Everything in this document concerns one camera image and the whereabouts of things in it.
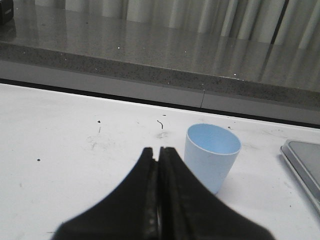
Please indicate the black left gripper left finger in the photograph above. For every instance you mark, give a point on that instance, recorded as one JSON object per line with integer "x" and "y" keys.
{"x": 129, "y": 212}

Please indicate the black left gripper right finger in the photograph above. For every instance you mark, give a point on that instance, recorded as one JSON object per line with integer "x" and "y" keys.
{"x": 188, "y": 211}

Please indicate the light blue plastic cup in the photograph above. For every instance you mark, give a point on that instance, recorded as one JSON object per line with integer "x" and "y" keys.
{"x": 210, "y": 152}

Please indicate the silver digital kitchen scale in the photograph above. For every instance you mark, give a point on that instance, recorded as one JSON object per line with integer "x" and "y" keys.
{"x": 303, "y": 159}

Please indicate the grey stone counter ledge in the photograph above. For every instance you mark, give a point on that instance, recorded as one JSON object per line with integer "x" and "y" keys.
{"x": 71, "y": 51}

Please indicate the dark box on ledge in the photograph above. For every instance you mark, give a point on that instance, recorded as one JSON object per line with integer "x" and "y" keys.
{"x": 6, "y": 11}

